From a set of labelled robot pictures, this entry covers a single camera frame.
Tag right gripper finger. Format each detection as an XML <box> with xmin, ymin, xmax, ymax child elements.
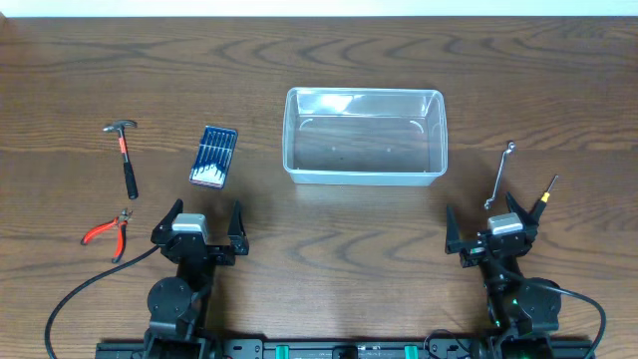
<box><xmin>505</xmin><ymin>191</ymin><xmax>538</xmax><ymax>234</ymax></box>
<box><xmin>445</xmin><ymin>205</ymin><xmax>473</xmax><ymax>254</ymax></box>

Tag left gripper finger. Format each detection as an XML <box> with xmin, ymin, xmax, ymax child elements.
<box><xmin>227</xmin><ymin>200</ymin><xmax>249</xmax><ymax>255</ymax></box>
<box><xmin>151</xmin><ymin>198</ymin><xmax>183</xmax><ymax>244</ymax></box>

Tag small claw hammer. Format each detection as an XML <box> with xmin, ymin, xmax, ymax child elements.
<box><xmin>103</xmin><ymin>120</ymin><xmax>139</xmax><ymax>199</ymax></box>

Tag silver double ring wrench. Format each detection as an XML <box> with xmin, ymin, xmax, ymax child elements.
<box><xmin>483</xmin><ymin>141</ymin><xmax>516</xmax><ymax>210</ymax></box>

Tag blue screwdriver set case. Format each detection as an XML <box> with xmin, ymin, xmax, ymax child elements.
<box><xmin>189</xmin><ymin>126</ymin><xmax>238</xmax><ymax>189</ymax></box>

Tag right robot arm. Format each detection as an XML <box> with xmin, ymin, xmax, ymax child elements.
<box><xmin>445</xmin><ymin>192</ymin><xmax>561</xmax><ymax>358</ymax></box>

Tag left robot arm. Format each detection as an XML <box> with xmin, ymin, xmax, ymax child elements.
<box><xmin>142</xmin><ymin>199</ymin><xmax>249</xmax><ymax>359</ymax></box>

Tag clear plastic container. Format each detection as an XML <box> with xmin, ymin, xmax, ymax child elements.
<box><xmin>282</xmin><ymin>87</ymin><xmax>449</xmax><ymax>186</ymax></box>

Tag black yellow screwdriver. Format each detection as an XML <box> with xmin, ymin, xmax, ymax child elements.
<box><xmin>529</xmin><ymin>175</ymin><xmax>559</xmax><ymax>222</ymax></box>

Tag red handled pliers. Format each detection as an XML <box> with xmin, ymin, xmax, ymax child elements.
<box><xmin>80</xmin><ymin>208</ymin><xmax>132</xmax><ymax>264</ymax></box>

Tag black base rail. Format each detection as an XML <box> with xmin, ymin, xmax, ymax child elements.
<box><xmin>94</xmin><ymin>337</ymin><xmax>597</xmax><ymax>359</ymax></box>

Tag right black cable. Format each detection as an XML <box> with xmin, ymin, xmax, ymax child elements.
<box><xmin>507</xmin><ymin>271</ymin><xmax>608</xmax><ymax>350</ymax></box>

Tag black cable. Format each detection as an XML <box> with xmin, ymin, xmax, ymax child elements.
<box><xmin>507</xmin><ymin>271</ymin><xmax>608</xmax><ymax>350</ymax></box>
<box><xmin>44</xmin><ymin>243</ymin><xmax>161</xmax><ymax>359</ymax></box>

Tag left black cable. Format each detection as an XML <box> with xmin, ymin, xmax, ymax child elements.
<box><xmin>44</xmin><ymin>243</ymin><xmax>161</xmax><ymax>359</ymax></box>

